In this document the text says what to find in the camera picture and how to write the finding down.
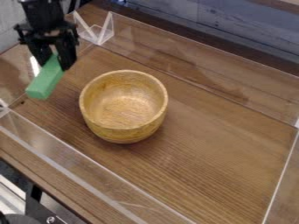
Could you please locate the clear acrylic tray wall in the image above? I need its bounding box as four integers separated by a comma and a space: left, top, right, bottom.
0, 12, 299, 224

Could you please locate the green rectangular block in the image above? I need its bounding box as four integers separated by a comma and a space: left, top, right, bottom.
25, 54, 63, 100

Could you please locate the clear acrylic corner bracket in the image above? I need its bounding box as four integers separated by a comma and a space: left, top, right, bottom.
72, 11, 114, 46

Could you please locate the black table clamp bracket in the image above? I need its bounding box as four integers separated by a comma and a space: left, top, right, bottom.
23, 185, 80, 224

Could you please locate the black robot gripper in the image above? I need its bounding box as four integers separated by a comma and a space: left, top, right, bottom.
13, 0, 80, 71

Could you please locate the brown wooden bowl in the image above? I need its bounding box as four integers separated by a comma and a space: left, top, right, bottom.
78, 70, 168, 144

